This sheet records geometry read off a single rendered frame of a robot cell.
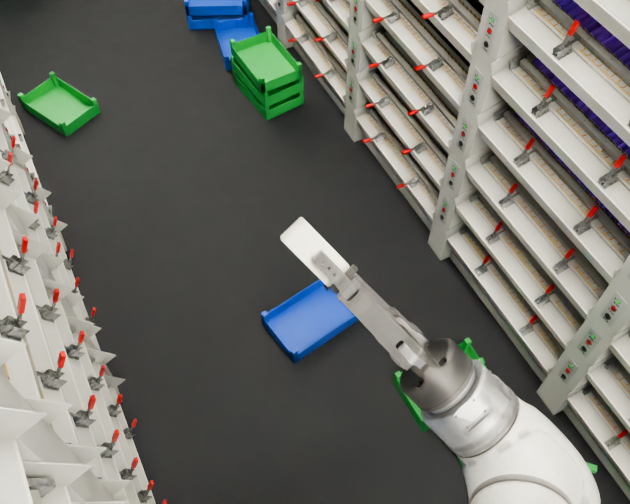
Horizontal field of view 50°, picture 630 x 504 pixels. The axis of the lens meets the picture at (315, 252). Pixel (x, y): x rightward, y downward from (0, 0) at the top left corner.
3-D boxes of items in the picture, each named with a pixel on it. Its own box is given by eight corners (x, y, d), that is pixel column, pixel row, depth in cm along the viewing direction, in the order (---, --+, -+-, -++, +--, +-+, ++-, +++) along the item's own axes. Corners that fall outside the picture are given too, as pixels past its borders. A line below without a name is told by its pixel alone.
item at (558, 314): (565, 351, 210) (568, 337, 198) (456, 212, 241) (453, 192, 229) (622, 317, 210) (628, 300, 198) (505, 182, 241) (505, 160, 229)
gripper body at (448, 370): (463, 349, 76) (407, 292, 74) (487, 377, 67) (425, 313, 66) (414, 395, 76) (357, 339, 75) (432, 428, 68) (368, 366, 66)
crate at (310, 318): (294, 364, 240) (293, 354, 234) (261, 323, 249) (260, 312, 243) (360, 319, 251) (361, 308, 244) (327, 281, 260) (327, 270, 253)
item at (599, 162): (640, 243, 162) (649, 215, 150) (491, 86, 193) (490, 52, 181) (712, 199, 162) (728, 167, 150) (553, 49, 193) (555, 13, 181)
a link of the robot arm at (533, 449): (525, 370, 75) (527, 456, 63) (613, 461, 77) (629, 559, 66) (449, 412, 80) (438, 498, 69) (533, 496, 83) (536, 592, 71)
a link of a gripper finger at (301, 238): (328, 286, 69) (328, 288, 68) (279, 237, 68) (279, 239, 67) (349, 266, 69) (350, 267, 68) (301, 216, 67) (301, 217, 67)
